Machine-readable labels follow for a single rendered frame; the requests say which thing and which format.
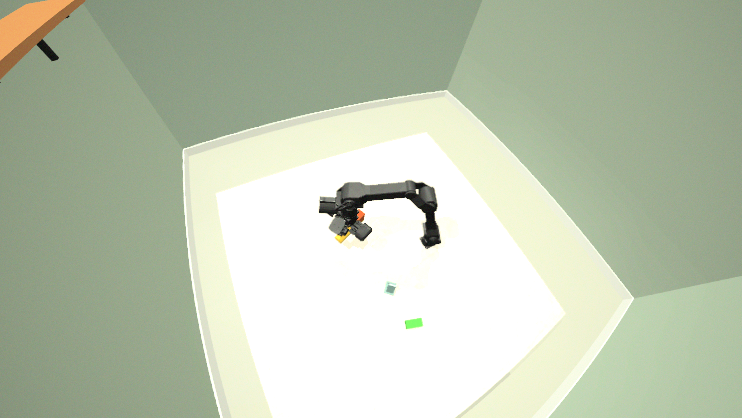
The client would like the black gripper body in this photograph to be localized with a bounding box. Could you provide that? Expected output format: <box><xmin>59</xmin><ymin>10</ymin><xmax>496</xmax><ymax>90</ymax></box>
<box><xmin>337</xmin><ymin>210</ymin><xmax>372</xmax><ymax>242</ymax></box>

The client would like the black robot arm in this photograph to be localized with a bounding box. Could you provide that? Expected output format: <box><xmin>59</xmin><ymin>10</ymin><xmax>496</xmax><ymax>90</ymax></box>
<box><xmin>319</xmin><ymin>179</ymin><xmax>441</xmax><ymax>249</ymax></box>

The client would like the green block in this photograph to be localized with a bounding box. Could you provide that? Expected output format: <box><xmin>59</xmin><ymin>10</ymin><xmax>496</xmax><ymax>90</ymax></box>
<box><xmin>404</xmin><ymin>318</ymin><xmax>423</xmax><ymax>329</ymax></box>

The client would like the yellow bar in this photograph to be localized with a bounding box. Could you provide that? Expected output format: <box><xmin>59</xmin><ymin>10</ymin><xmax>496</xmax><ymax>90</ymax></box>
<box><xmin>334</xmin><ymin>209</ymin><xmax>365</xmax><ymax>244</ymax></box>

